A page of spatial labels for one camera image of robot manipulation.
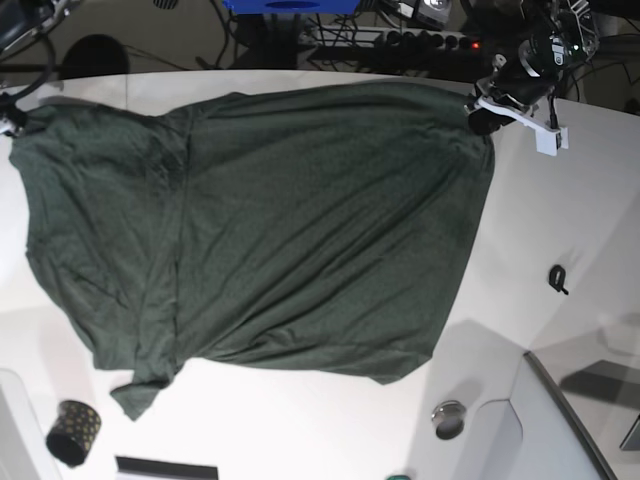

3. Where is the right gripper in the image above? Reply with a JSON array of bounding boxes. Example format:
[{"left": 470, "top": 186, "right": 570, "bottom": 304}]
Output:
[{"left": 1, "top": 93, "right": 28, "bottom": 137}]

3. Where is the black white flat device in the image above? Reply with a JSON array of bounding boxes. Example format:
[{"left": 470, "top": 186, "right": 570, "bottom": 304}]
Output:
[{"left": 116, "top": 457, "right": 219, "bottom": 480}]

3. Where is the black patterned cup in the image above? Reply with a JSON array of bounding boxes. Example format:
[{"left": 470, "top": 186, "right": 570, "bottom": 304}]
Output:
[{"left": 46, "top": 400, "right": 102, "bottom": 468}]

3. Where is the dark green t-shirt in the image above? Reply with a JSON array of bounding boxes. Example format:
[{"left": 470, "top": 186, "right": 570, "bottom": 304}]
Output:
[{"left": 9, "top": 82, "right": 495, "bottom": 419}]

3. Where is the blue box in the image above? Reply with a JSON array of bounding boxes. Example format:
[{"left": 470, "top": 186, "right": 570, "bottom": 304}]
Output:
[{"left": 223, "top": 0, "right": 359, "bottom": 15}]

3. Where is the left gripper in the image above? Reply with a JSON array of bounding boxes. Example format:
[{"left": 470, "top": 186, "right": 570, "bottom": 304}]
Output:
[{"left": 465, "top": 42, "right": 561, "bottom": 135}]

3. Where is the black round stool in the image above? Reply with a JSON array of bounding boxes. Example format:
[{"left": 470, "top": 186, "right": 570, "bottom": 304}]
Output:
[{"left": 59, "top": 34, "right": 130, "bottom": 80}]

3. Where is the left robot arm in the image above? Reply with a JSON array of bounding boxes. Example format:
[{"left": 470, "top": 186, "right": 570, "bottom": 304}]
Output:
[{"left": 465, "top": 1, "right": 599, "bottom": 136}]

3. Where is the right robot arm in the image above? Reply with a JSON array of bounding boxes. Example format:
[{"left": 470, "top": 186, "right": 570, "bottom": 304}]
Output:
[{"left": 1, "top": 0, "right": 83, "bottom": 137}]

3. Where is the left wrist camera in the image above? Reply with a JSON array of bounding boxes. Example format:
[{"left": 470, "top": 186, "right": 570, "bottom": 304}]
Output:
[{"left": 535, "top": 127, "right": 569, "bottom": 156}]

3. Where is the small black clip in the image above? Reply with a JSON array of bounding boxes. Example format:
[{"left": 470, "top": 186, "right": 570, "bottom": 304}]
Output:
[{"left": 548, "top": 264, "right": 569, "bottom": 295}]

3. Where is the white power strip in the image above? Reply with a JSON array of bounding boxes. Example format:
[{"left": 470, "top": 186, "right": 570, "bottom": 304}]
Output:
[{"left": 300, "top": 25, "right": 483, "bottom": 53}]

